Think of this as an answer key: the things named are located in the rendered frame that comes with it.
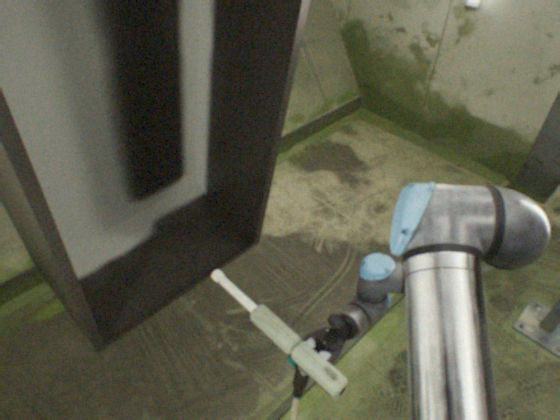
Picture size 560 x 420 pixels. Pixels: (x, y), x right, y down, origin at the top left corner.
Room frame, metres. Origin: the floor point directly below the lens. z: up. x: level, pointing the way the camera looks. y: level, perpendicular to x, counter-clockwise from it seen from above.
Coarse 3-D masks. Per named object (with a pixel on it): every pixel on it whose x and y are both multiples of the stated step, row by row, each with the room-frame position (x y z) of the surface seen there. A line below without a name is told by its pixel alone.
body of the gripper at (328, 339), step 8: (344, 320) 0.68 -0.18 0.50; (328, 328) 0.66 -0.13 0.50; (352, 328) 0.66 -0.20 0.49; (320, 336) 0.63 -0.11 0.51; (328, 336) 0.63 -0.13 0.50; (336, 336) 0.63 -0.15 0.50; (352, 336) 0.65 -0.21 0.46; (320, 344) 0.61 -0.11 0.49; (328, 344) 0.60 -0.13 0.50; (336, 344) 0.60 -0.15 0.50
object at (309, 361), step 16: (256, 320) 0.64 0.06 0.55; (272, 320) 0.64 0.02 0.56; (272, 336) 0.60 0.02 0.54; (288, 336) 0.59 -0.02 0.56; (288, 352) 0.56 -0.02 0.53; (304, 352) 0.55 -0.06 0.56; (304, 368) 0.52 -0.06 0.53; (320, 368) 0.51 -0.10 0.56; (304, 384) 0.53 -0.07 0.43; (320, 384) 0.48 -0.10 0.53; (336, 384) 0.47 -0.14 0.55
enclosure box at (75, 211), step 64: (0, 0) 0.83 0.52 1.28; (64, 0) 0.91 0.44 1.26; (128, 0) 1.02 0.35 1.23; (192, 0) 1.15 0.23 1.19; (256, 0) 1.01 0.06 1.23; (0, 64) 0.82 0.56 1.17; (64, 64) 0.91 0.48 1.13; (128, 64) 1.02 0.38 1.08; (192, 64) 1.17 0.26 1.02; (256, 64) 1.01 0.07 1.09; (0, 128) 0.48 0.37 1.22; (64, 128) 0.90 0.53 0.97; (128, 128) 1.03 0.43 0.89; (192, 128) 1.20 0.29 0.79; (256, 128) 1.02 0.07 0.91; (0, 192) 0.71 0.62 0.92; (64, 192) 0.90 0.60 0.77; (128, 192) 1.04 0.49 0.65; (192, 192) 1.20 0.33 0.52; (256, 192) 1.02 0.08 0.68; (64, 256) 0.54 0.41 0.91; (128, 256) 0.90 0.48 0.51; (192, 256) 0.93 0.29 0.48; (128, 320) 0.69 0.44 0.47
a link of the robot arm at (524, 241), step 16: (512, 192) 0.50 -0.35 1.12; (512, 208) 0.47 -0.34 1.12; (528, 208) 0.47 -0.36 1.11; (512, 224) 0.45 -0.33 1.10; (528, 224) 0.45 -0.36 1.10; (544, 224) 0.47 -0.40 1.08; (512, 240) 0.43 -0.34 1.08; (528, 240) 0.44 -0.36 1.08; (544, 240) 0.46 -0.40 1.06; (496, 256) 0.43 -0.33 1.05; (512, 256) 0.43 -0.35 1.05; (528, 256) 0.44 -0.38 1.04
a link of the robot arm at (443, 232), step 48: (432, 192) 0.49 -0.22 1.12; (480, 192) 0.50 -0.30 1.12; (432, 240) 0.43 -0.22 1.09; (480, 240) 0.44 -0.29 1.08; (432, 288) 0.36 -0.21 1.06; (480, 288) 0.37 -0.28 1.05; (432, 336) 0.31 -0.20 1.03; (480, 336) 0.30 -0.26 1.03; (432, 384) 0.25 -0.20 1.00; (480, 384) 0.25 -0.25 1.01
